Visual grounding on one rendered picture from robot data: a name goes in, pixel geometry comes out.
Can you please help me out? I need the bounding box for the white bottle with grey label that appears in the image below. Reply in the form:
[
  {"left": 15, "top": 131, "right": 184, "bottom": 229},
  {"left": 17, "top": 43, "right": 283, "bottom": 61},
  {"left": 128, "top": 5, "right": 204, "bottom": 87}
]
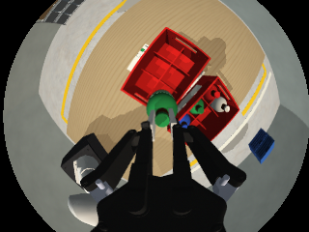
[{"left": 210, "top": 97, "right": 230, "bottom": 112}]

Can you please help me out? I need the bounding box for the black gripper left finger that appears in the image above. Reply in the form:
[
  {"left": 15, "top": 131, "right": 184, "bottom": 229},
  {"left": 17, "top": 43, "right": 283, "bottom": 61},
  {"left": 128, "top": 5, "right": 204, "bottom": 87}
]
[{"left": 80, "top": 110, "right": 156, "bottom": 215}]

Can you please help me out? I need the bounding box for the blue bottle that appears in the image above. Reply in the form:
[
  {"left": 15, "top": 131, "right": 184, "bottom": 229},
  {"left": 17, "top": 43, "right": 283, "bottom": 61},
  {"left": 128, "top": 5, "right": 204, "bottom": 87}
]
[{"left": 180, "top": 113, "right": 190, "bottom": 128}]

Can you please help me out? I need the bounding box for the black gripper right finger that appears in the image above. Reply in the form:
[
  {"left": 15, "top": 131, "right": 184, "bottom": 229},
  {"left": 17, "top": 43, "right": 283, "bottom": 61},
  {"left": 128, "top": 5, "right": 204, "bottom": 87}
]
[{"left": 168, "top": 108, "right": 246, "bottom": 216}]

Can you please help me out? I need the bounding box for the dark red crate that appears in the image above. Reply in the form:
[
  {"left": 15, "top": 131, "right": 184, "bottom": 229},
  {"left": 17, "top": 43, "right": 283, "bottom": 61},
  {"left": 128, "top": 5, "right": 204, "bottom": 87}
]
[
  {"left": 176, "top": 75, "right": 239, "bottom": 141},
  {"left": 121, "top": 27, "right": 211, "bottom": 106}
]

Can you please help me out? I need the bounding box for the red bottle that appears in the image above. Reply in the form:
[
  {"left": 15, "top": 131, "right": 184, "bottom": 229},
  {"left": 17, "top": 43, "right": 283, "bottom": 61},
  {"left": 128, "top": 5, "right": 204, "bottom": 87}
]
[{"left": 203, "top": 85, "right": 220, "bottom": 101}]

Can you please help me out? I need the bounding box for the white paper strip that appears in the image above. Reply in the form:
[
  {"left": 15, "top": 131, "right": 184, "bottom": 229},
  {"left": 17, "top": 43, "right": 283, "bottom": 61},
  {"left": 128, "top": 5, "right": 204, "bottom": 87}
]
[{"left": 127, "top": 44, "right": 149, "bottom": 71}]

